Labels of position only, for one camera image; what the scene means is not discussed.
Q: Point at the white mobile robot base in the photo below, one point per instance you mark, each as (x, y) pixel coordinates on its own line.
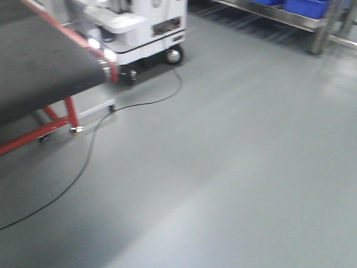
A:
(130, 31)

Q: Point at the red framed conveyor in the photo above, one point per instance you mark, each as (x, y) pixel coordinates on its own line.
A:
(43, 65)

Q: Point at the blue plastic bin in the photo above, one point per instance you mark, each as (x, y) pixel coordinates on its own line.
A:
(308, 8)

